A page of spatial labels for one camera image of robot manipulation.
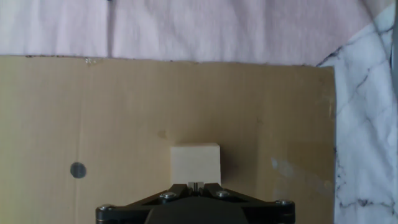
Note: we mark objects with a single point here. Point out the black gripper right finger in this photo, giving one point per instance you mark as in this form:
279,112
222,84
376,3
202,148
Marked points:
264,210

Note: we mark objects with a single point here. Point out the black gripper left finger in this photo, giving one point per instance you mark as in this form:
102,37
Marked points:
136,208

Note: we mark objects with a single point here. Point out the large pale wooden block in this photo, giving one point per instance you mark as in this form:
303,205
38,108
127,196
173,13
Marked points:
195,163

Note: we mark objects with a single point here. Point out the brown cardboard sheet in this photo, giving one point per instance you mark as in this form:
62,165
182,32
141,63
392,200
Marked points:
124,118

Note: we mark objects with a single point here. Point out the marble print cloth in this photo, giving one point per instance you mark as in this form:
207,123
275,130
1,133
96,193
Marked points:
186,28

